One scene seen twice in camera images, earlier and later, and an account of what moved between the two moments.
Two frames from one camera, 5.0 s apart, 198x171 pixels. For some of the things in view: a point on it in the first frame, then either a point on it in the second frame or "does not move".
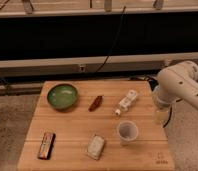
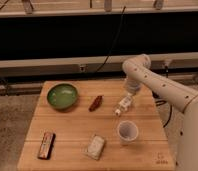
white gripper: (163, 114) to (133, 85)
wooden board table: (95, 126) does not move
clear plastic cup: (127, 131) does not move
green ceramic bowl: (62, 96) does not move
